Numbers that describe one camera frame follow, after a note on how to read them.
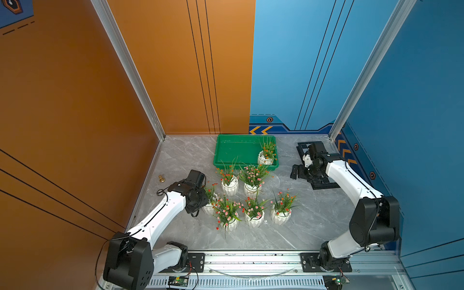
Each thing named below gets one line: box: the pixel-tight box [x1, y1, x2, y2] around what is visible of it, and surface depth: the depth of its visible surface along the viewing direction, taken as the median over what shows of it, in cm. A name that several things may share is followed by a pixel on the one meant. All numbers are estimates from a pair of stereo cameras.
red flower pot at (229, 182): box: [215, 155, 239, 197], surface depth 91 cm
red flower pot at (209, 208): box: [201, 181, 219, 216], surface depth 85 cm
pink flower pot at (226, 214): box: [215, 193, 245, 239], surface depth 75 cm
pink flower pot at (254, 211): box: [241, 196, 274, 228], surface depth 77 cm
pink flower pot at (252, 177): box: [239, 164, 270, 199], surface depth 88 cm
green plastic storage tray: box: [213, 134, 280, 171], surface depth 115 cm
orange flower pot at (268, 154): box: [257, 141, 278, 165], surface depth 101 cm
